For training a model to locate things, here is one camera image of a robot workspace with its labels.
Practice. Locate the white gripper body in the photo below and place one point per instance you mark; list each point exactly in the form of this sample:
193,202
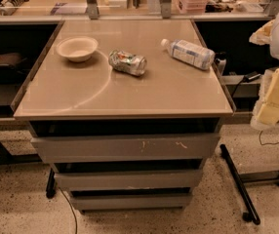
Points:
266,111

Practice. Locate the grey bottom drawer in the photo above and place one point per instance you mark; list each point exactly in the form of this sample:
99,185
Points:
97,203

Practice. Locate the grey drawer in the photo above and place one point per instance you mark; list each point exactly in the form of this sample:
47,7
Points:
129,180
97,203
75,149

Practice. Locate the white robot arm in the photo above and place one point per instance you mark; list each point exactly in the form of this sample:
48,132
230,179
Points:
268,34

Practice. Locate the grey top drawer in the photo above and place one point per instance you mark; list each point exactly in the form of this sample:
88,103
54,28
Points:
75,149

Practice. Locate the grey middle drawer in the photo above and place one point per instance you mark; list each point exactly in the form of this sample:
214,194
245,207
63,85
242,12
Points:
129,180

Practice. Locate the grey drawer cabinet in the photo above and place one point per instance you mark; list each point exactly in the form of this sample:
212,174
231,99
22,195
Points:
61,98

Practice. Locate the black power adapter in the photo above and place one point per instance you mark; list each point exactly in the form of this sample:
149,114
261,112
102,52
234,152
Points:
251,77

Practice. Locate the clear plastic water bottle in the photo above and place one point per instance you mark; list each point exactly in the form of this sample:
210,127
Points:
189,53

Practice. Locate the crushed soda can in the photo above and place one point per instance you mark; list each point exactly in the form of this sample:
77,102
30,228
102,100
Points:
127,63

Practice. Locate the white paper bowl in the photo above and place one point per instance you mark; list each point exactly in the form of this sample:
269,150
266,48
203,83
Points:
77,49

